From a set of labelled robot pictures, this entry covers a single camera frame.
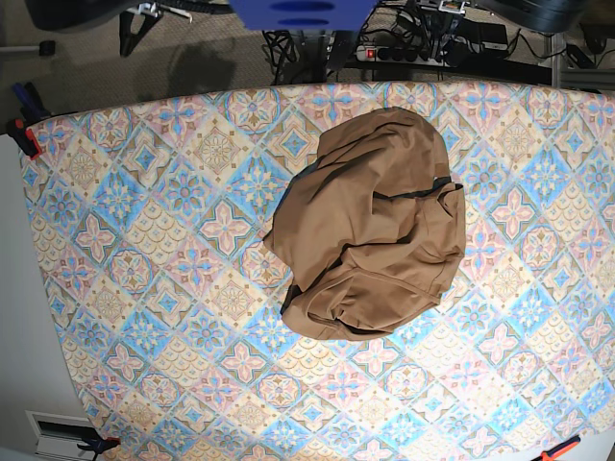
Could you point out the brown t-shirt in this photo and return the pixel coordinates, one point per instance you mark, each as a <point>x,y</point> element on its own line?
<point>373,231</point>

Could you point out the patterned tablecloth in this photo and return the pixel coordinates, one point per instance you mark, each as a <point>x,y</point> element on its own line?
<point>147,221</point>

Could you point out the white power strip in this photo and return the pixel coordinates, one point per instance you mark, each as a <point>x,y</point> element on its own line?
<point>376,53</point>

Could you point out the blue black clamp bottom left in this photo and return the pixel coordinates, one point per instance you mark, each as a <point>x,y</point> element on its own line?
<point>98,445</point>

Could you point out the blue clamp upper left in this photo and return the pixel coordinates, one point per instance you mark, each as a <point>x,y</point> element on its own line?
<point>32,107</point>

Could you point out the red black clamp left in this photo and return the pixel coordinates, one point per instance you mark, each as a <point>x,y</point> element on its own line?
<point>24,138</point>

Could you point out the white floor vent box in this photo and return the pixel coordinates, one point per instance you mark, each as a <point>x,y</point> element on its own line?
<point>58,437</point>

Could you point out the orange clamp bottom right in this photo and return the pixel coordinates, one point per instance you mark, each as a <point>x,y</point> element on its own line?
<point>560,449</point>

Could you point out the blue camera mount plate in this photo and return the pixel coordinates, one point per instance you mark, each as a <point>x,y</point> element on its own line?
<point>304,15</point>

